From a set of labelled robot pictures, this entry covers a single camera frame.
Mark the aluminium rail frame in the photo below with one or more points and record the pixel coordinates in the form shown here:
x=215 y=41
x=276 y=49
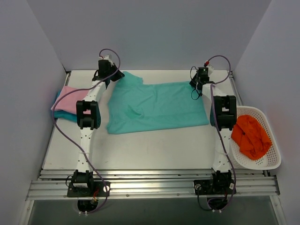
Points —
x=155 y=164

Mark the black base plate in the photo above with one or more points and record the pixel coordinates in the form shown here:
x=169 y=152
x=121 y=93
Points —
x=210 y=187
x=82 y=190

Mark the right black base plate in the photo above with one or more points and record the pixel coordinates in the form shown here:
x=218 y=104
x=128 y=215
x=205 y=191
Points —
x=210 y=187

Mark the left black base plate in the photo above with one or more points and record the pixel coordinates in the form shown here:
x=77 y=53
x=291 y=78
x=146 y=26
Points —
x=82 y=190

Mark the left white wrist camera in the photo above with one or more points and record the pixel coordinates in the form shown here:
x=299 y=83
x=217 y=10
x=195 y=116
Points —
x=107 y=57

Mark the folded teal t shirt underneath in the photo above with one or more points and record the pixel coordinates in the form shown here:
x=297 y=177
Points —
x=64 y=115

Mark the teal t shirt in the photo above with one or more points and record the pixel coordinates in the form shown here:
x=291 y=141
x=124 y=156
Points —
x=138 y=107

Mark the white plastic perforated basket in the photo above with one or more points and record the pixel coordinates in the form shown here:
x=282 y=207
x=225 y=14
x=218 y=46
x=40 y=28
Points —
x=270 y=161

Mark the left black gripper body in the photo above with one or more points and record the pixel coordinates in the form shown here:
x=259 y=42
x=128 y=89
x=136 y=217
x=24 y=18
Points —
x=116 y=75

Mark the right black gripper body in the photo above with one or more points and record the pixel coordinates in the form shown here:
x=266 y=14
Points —
x=194 y=82

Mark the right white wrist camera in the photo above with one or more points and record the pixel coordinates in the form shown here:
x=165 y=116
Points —
x=209 y=67

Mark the folded pink t shirt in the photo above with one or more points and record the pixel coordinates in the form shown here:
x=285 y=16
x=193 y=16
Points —
x=68 y=103

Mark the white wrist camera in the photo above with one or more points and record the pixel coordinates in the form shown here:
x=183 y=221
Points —
x=209 y=67
x=107 y=57

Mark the orange t shirt in basket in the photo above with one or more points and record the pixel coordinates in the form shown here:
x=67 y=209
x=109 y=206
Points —
x=251 y=138

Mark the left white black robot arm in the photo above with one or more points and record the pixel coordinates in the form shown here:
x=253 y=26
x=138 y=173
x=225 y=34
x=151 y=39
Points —
x=89 y=120

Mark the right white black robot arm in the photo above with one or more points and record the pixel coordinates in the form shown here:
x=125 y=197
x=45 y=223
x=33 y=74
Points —
x=223 y=115

